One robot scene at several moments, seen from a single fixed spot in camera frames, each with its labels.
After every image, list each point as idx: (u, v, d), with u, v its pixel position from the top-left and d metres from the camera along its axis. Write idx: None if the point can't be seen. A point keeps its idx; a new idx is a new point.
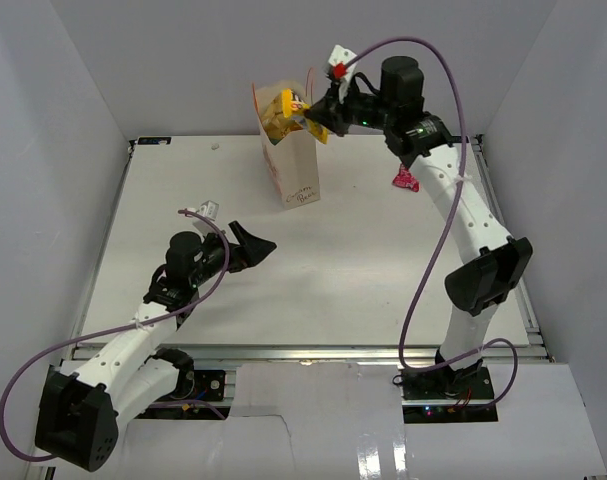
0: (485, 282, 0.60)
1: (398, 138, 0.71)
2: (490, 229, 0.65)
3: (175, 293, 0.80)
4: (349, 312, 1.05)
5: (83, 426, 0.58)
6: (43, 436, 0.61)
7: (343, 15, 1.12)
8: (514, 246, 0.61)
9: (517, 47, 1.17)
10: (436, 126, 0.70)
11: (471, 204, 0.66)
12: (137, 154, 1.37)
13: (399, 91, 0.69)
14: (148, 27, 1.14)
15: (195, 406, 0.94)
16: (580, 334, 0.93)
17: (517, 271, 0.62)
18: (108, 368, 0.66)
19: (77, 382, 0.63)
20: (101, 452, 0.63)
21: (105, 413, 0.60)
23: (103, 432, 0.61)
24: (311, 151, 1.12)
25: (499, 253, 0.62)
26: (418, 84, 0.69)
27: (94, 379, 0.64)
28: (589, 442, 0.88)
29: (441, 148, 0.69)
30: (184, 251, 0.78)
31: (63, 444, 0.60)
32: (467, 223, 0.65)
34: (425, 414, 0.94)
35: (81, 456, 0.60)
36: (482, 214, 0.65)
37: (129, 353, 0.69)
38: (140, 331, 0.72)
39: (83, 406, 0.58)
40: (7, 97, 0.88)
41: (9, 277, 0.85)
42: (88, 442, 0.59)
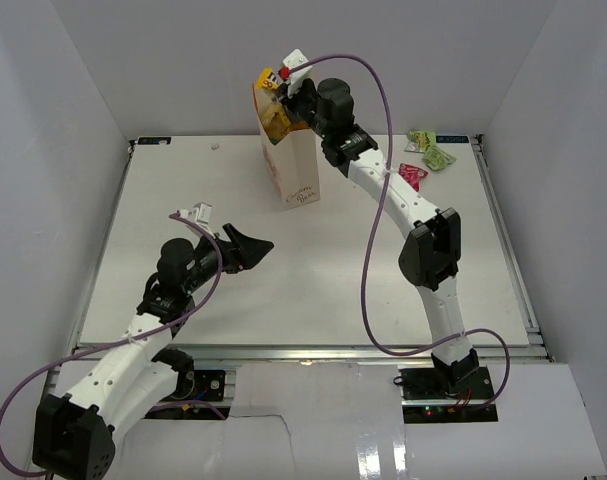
0: (426, 250, 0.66)
1: (334, 152, 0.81)
2: (420, 205, 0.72)
3: (169, 302, 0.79)
4: (349, 312, 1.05)
5: (78, 447, 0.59)
6: (41, 454, 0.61)
7: (343, 15, 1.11)
8: (443, 215, 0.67)
9: (517, 46, 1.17)
10: (364, 138, 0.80)
11: (400, 189, 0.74)
12: (137, 154, 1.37)
13: (333, 115, 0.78)
14: (148, 28, 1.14)
15: (195, 406, 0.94)
16: (580, 334, 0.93)
17: (453, 237, 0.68)
18: (101, 387, 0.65)
19: (70, 403, 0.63)
20: (99, 468, 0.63)
21: (99, 434, 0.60)
23: (99, 451, 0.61)
24: (313, 151, 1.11)
25: (433, 224, 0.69)
26: (349, 108, 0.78)
27: (87, 400, 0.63)
28: (589, 442, 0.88)
29: (369, 152, 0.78)
30: (175, 261, 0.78)
31: (61, 462, 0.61)
32: (400, 205, 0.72)
34: (425, 414, 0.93)
35: (79, 475, 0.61)
36: (408, 193, 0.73)
37: (122, 368, 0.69)
38: (133, 346, 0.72)
39: (77, 430, 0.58)
40: (7, 98, 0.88)
41: (9, 277, 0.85)
42: (84, 461, 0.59)
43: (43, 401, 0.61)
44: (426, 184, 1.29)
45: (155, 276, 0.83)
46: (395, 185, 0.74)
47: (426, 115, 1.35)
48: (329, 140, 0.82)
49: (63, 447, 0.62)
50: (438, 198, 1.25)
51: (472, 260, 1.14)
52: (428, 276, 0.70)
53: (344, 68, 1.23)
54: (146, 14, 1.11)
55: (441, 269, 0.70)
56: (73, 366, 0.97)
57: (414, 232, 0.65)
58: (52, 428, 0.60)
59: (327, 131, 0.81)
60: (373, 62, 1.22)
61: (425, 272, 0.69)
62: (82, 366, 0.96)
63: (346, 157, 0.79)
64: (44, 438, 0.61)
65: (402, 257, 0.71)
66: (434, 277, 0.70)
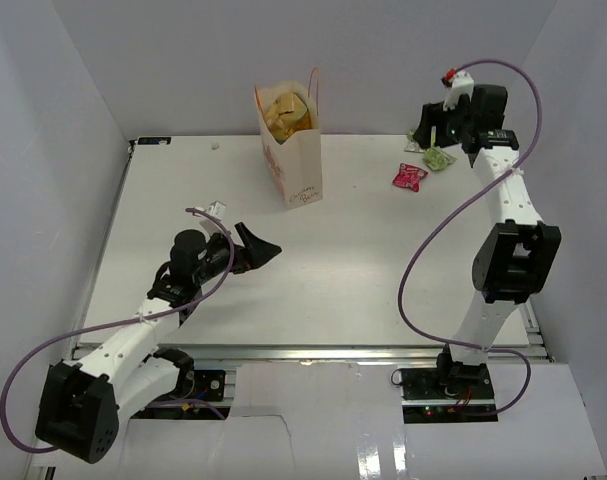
0: (503, 250, 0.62)
1: (470, 138, 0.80)
2: (522, 210, 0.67)
3: (179, 289, 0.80)
4: (349, 311, 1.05)
5: (84, 417, 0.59)
6: (44, 426, 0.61)
7: (344, 16, 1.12)
8: (543, 230, 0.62)
9: (517, 47, 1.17)
10: (507, 136, 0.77)
11: (513, 189, 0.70)
12: (137, 154, 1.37)
13: (482, 102, 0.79)
14: (148, 28, 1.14)
15: (195, 406, 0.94)
16: (581, 334, 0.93)
17: (541, 259, 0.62)
18: (111, 359, 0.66)
19: (81, 372, 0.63)
20: (101, 444, 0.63)
21: (106, 406, 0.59)
23: (103, 426, 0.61)
24: (315, 152, 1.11)
25: (529, 234, 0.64)
26: (500, 101, 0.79)
27: (97, 370, 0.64)
28: (589, 442, 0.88)
29: (503, 148, 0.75)
30: (188, 248, 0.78)
31: (64, 435, 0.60)
32: (503, 201, 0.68)
34: (425, 414, 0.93)
35: (80, 448, 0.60)
36: (519, 196, 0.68)
37: (133, 345, 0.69)
38: (144, 325, 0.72)
39: (85, 398, 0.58)
40: (7, 97, 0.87)
41: (9, 277, 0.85)
42: (88, 433, 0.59)
43: (55, 367, 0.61)
44: (426, 185, 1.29)
45: (166, 265, 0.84)
46: (512, 183, 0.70)
47: None
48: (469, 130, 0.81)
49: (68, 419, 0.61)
50: (438, 198, 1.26)
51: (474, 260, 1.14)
52: (492, 283, 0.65)
53: (344, 67, 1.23)
54: (146, 14, 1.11)
55: (510, 286, 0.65)
56: None
57: (503, 229, 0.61)
58: (60, 396, 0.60)
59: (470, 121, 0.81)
60: (373, 62, 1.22)
61: (490, 276, 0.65)
62: None
63: (481, 142, 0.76)
64: (51, 406, 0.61)
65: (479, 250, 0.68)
66: (495, 288, 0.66)
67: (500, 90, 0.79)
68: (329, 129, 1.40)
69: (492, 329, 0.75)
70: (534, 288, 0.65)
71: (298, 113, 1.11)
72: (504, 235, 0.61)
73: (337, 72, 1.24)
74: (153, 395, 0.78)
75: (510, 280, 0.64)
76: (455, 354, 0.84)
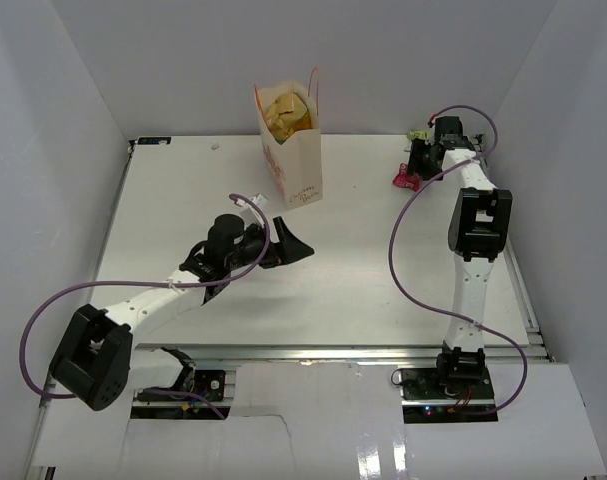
0: (468, 210, 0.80)
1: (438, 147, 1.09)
2: (480, 183, 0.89)
3: (209, 268, 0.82)
4: (349, 311, 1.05)
5: (100, 360, 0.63)
6: (58, 365, 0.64)
7: (344, 15, 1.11)
8: (498, 194, 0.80)
9: (517, 46, 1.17)
10: (465, 141, 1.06)
11: (473, 172, 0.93)
12: (137, 154, 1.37)
13: (442, 126, 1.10)
14: (148, 28, 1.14)
15: (195, 407, 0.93)
16: (581, 335, 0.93)
17: (501, 215, 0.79)
18: (136, 312, 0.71)
19: (106, 318, 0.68)
20: (108, 393, 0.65)
21: (122, 354, 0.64)
23: (113, 375, 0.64)
24: (315, 151, 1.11)
25: (488, 200, 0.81)
26: (455, 123, 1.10)
27: (121, 319, 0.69)
28: (589, 442, 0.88)
29: (463, 149, 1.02)
30: (226, 231, 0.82)
31: (72, 375, 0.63)
32: (465, 178, 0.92)
34: (425, 414, 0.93)
35: (85, 393, 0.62)
36: (477, 173, 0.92)
37: (158, 305, 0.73)
38: (171, 291, 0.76)
39: (106, 342, 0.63)
40: (7, 98, 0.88)
41: (9, 277, 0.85)
42: (100, 376, 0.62)
43: (82, 308, 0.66)
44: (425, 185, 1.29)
45: (202, 244, 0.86)
46: (471, 167, 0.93)
47: (426, 115, 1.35)
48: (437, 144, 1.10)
49: (80, 362, 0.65)
50: (438, 198, 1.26)
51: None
52: (464, 243, 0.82)
53: (344, 67, 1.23)
54: (146, 14, 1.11)
55: (480, 244, 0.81)
56: None
57: (465, 192, 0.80)
58: (82, 335, 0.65)
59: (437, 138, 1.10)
60: (373, 62, 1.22)
61: (462, 237, 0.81)
62: None
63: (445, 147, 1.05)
64: (70, 344, 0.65)
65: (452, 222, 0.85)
66: (467, 247, 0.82)
67: (454, 120, 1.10)
68: (329, 129, 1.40)
69: (476, 295, 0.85)
70: (497, 246, 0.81)
71: (298, 114, 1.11)
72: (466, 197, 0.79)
73: (337, 72, 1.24)
74: (147, 383, 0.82)
75: (478, 239, 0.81)
76: (455, 339, 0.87)
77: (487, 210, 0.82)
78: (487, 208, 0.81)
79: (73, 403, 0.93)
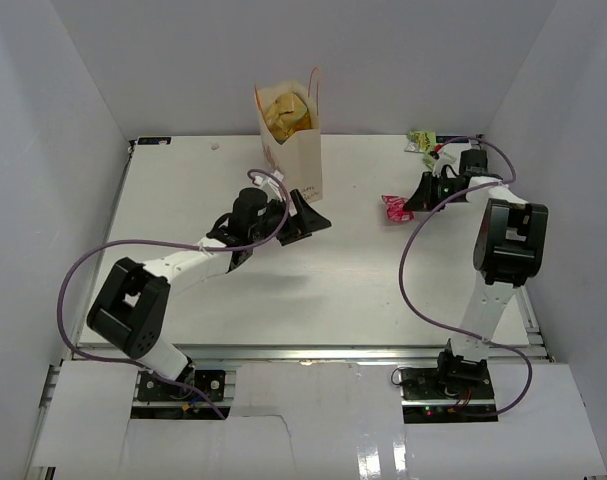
0: (497, 221, 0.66)
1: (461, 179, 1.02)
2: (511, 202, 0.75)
3: (233, 238, 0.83)
4: (349, 311, 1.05)
5: (139, 309, 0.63)
6: (95, 315, 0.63)
7: (344, 14, 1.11)
8: (533, 207, 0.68)
9: (517, 47, 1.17)
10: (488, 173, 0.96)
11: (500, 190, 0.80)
12: (137, 154, 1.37)
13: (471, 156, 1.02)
14: (148, 28, 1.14)
15: (195, 407, 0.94)
16: (581, 335, 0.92)
17: (534, 231, 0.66)
18: (170, 267, 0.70)
19: (142, 271, 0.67)
20: (144, 341, 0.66)
21: (160, 303, 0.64)
23: (149, 325, 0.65)
24: (316, 151, 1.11)
25: (520, 216, 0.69)
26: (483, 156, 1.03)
27: (158, 272, 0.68)
28: (589, 442, 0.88)
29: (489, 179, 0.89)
30: (249, 203, 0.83)
31: (110, 325, 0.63)
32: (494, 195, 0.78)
34: (425, 414, 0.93)
35: (122, 341, 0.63)
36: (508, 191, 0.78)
37: (192, 263, 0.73)
38: (201, 254, 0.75)
39: (145, 290, 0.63)
40: (7, 98, 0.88)
41: (8, 278, 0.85)
42: (138, 325, 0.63)
43: (120, 260, 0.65)
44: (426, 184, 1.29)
45: (225, 218, 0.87)
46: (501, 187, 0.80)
47: (426, 115, 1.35)
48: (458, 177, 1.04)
49: (116, 312, 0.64)
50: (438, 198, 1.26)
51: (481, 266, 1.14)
52: (490, 262, 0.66)
53: (344, 67, 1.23)
54: (146, 14, 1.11)
55: (509, 266, 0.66)
56: (74, 367, 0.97)
57: (495, 203, 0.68)
58: (120, 287, 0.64)
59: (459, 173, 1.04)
60: (373, 62, 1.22)
61: (489, 254, 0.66)
62: (84, 366, 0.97)
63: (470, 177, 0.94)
64: (108, 295, 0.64)
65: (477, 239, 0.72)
66: (494, 268, 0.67)
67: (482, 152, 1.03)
68: (329, 129, 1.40)
69: (493, 317, 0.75)
70: (531, 270, 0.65)
71: (298, 114, 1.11)
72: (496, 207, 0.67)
73: (338, 72, 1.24)
74: (157, 367, 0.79)
75: (507, 258, 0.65)
76: (458, 347, 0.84)
77: (519, 229, 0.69)
78: (518, 225, 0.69)
79: (73, 403, 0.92)
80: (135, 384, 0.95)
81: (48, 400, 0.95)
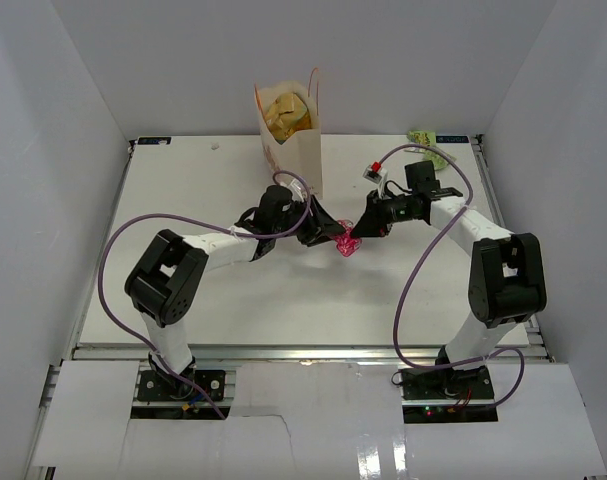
0: (492, 266, 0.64)
1: (419, 201, 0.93)
2: (491, 230, 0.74)
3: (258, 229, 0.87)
4: (349, 310, 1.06)
5: (179, 275, 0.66)
6: (133, 281, 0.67)
7: (344, 14, 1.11)
8: (519, 238, 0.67)
9: (517, 47, 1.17)
10: (450, 189, 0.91)
11: (473, 217, 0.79)
12: (137, 154, 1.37)
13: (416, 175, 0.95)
14: (148, 27, 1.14)
15: (195, 407, 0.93)
16: (582, 335, 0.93)
17: (529, 264, 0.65)
18: (206, 243, 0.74)
19: (181, 244, 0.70)
20: (176, 310, 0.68)
21: (197, 274, 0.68)
23: (184, 293, 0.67)
24: (316, 151, 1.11)
25: (508, 249, 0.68)
26: (430, 169, 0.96)
27: (197, 244, 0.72)
28: (589, 442, 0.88)
29: (447, 199, 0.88)
30: (276, 198, 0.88)
31: (148, 291, 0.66)
32: (471, 228, 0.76)
34: (425, 414, 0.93)
35: (158, 306, 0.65)
36: (482, 220, 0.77)
37: (224, 244, 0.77)
38: (233, 236, 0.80)
39: (185, 259, 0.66)
40: (6, 98, 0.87)
41: (8, 278, 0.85)
42: (175, 292, 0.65)
43: (161, 231, 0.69)
44: None
45: (252, 211, 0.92)
46: (470, 213, 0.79)
47: (426, 115, 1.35)
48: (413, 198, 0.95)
49: (154, 280, 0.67)
50: None
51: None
52: (495, 309, 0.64)
53: (344, 67, 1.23)
54: (147, 13, 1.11)
55: (512, 309, 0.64)
56: (74, 366, 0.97)
57: (482, 245, 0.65)
58: (160, 254, 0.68)
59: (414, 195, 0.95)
60: (373, 62, 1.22)
61: (492, 300, 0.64)
62: (84, 366, 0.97)
63: (430, 200, 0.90)
64: (149, 261, 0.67)
65: (471, 285, 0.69)
66: (501, 315, 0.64)
67: (428, 165, 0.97)
68: (328, 129, 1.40)
69: (492, 343, 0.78)
70: (536, 306, 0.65)
71: (298, 114, 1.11)
72: (485, 250, 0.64)
73: (338, 72, 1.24)
74: (169, 353, 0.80)
75: (511, 301, 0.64)
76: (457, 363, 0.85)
77: (509, 262, 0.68)
78: (508, 259, 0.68)
79: (72, 403, 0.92)
80: (135, 384, 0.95)
81: (48, 400, 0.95)
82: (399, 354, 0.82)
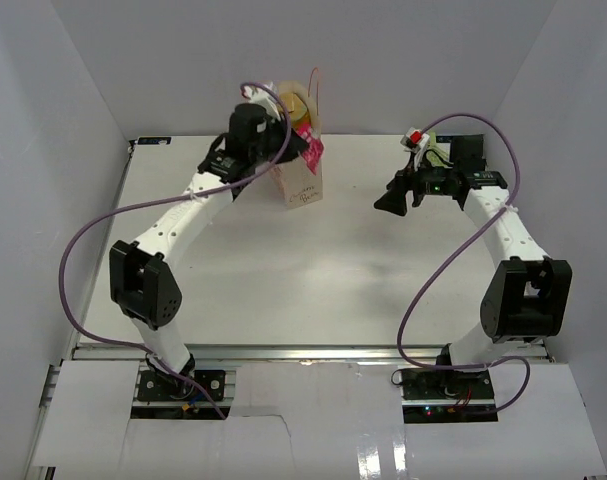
0: (512, 290, 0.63)
1: (458, 182, 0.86)
2: (525, 246, 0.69)
3: (230, 163, 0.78)
4: (348, 310, 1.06)
5: (147, 290, 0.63)
6: (117, 296, 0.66)
7: (344, 14, 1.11)
8: (552, 263, 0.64)
9: (517, 47, 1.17)
10: (494, 176, 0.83)
11: (510, 225, 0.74)
12: (137, 154, 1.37)
13: (463, 147, 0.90)
14: (148, 27, 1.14)
15: (195, 407, 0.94)
16: (581, 335, 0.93)
17: (554, 291, 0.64)
18: (164, 238, 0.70)
19: (139, 250, 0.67)
20: (167, 310, 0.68)
21: (165, 278, 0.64)
23: (165, 296, 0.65)
24: (315, 152, 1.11)
25: (537, 270, 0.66)
26: (477, 145, 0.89)
27: (153, 248, 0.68)
28: (589, 443, 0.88)
29: (491, 187, 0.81)
30: (248, 117, 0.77)
31: (133, 303, 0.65)
32: (503, 238, 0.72)
34: (425, 414, 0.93)
35: (147, 316, 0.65)
36: (520, 233, 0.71)
37: (184, 223, 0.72)
38: (195, 203, 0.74)
39: (145, 272, 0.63)
40: (7, 98, 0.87)
41: (8, 278, 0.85)
42: (154, 303, 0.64)
43: (115, 244, 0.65)
44: None
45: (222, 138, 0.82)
46: (508, 219, 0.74)
47: (425, 116, 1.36)
48: (456, 174, 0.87)
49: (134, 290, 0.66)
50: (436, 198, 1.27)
51: (481, 265, 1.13)
52: (502, 329, 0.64)
53: (344, 66, 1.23)
54: (147, 14, 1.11)
55: (522, 331, 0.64)
56: (74, 366, 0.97)
57: (508, 266, 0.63)
58: (124, 269, 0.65)
59: (455, 172, 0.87)
60: (373, 62, 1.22)
61: (502, 322, 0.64)
62: (84, 366, 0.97)
63: (470, 184, 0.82)
64: (118, 279, 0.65)
65: (486, 298, 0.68)
66: (509, 334, 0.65)
67: (478, 139, 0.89)
68: (328, 129, 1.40)
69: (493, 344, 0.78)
70: (550, 331, 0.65)
71: (298, 114, 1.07)
72: (512, 273, 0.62)
73: (338, 72, 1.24)
74: (167, 353, 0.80)
75: (525, 324, 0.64)
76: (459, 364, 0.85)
77: (533, 282, 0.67)
78: (534, 279, 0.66)
79: (73, 403, 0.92)
80: (135, 384, 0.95)
81: (48, 400, 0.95)
82: (402, 354, 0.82)
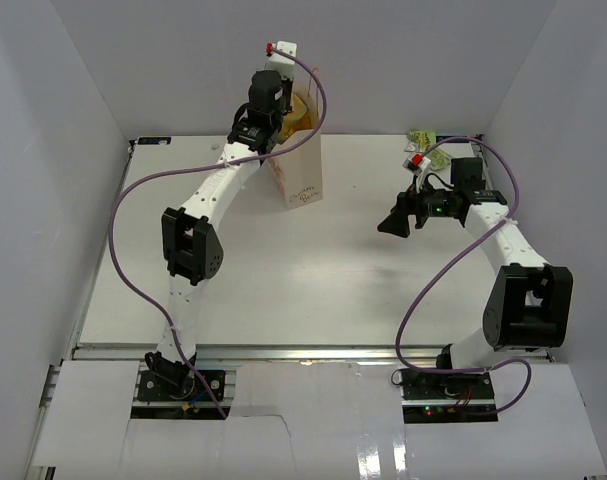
0: (512, 297, 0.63)
1: (459, 200, 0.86)
2: (525, 254, 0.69)
3: (255, 133, 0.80)
4: (348, 310, 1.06)
5: (197, 249, 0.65)
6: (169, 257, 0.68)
7: (344, 15, 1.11)
8: (552, 271, 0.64)
9: (517, 47, 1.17)
10: (494, 193, 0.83)
11: (510, 236, 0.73)
12: (137, 154, 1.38)
13: (463, 169, 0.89)
14: (148, 27, 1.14)
15: (194, 406, 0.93)
16: (581, 335, 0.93)
17: (554, 298, 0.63)
18: (207, 203, 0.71)
19: (186, 215, 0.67)
20: (212, 265, 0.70)
21: (213, 236, 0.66)
23: (212, 251, 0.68)
24: (315, 153, 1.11)
25: (538, 278, 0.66)
26: (478, 166, 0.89)
27: (198, 213, 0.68)
28: (589, 443, 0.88)
29: (492, 204, 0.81)
30: (266, 88, 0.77)
31: (184, 261, 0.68)
32: (503, 247, 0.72)
34: (425, 414, 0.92)
35: (196, 271, 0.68)
36: (519, 241, 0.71)
37: (221, 188, 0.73)
38: (229, 171, 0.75)
39: (194, 233, 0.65)
40: (6, 98, 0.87)
41: (8, 278, 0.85)
42: (202, 261, 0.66)
43: (167, 208, 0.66)
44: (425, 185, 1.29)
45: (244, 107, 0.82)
46: (507, 229, 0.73)
47: (425, 115, 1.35)
48: (457, 195, 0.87)
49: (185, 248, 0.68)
50: None
51: (481, 265, 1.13)
52: (503, 336, 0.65)
53: (344, 67, 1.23)
54: (146, 13, 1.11)
55: (525, 340, 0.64)
56: (74, 366, 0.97)
57: (509, 273, 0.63)
58: (175, 232, 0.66)
59: (457, 193, 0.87)
60: (373, 62, 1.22)
61: (503, 329, 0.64)
62: (84, 366, 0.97)
63: (470, 200, 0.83)
64: (169, 239, 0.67)
65: (489, 306, 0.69)
66: (512, 343, 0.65)
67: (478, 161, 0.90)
68: (328, 129, 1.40)
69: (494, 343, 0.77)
70: (552, 340, 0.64)
71: (298, 114, 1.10)
72: (512, 280, 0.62)
73: (338, 72, 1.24)
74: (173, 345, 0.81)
75: (528, 332, 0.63)
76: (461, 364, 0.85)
77: (536, 290, 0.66)
78: (536, 287, 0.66)
79: (73, 403, 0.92)
80: (135, 384, 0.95)
81: (48, 400, 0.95)
82: (398, 357, 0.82)
